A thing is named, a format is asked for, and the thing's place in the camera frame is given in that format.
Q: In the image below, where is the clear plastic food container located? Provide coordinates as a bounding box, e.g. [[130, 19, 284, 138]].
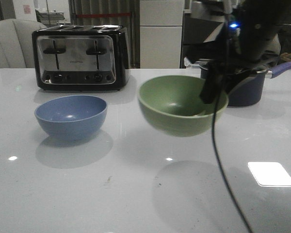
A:
[[183, 57, 199, 68]]

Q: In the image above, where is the blue bowl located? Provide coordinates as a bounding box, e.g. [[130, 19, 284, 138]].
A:
[[34, 95, 108, 141]]

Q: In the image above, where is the dark kitchen counter cabinet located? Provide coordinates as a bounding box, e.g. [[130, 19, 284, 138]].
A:
[[179, 9, 208, 68]]

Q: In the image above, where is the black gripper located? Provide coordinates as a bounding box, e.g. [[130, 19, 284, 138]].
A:
[[186, 0, 279, 104]]

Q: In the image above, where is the beige chair on left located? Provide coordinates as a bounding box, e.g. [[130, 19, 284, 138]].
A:
[[0, 19, 46, 68]]

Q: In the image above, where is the green bowl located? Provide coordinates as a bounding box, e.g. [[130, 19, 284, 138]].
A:
[[138, 75, 228, 137]]

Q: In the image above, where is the dark blue saucepan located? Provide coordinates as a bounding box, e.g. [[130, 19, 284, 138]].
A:
[[200, 61, 291, 107]]

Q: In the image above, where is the white refrigerator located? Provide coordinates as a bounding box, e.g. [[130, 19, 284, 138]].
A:
[[140, 0, 184, 68]]

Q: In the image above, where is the black cable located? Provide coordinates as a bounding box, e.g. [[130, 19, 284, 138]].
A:
[[210, 0, 254, 233]]

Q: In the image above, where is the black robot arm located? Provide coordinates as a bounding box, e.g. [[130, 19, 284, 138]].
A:
[[186, 0, 291, 107]]

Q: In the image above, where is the black and chrome toaster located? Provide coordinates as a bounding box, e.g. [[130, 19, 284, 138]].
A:
[[32, 25, 130, 91]]

